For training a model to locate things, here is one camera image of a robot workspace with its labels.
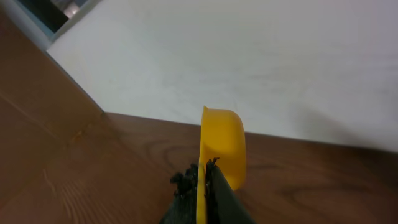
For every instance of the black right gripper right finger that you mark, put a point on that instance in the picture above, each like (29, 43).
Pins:
(222, 206)

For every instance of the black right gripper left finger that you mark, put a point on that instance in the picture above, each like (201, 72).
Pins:
(182, 210)

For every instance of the yellow plastic measuring scoop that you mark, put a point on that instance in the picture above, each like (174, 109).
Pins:
(222, 136)

